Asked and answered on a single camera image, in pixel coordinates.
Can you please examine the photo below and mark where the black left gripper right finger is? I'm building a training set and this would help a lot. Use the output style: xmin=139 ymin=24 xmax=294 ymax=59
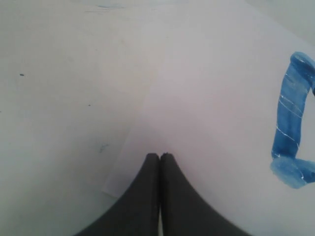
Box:
xmin=160 ymin=153 xmax=248 ymax=236

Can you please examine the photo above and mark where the white paper sheet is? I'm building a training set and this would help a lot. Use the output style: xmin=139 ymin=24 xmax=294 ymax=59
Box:
xmin=103 ymin=0 xmax=315 ymax=236

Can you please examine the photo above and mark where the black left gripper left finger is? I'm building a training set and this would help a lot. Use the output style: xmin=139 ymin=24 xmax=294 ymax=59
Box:
xmin=77 ymin=153 xmax=159 ymax=236

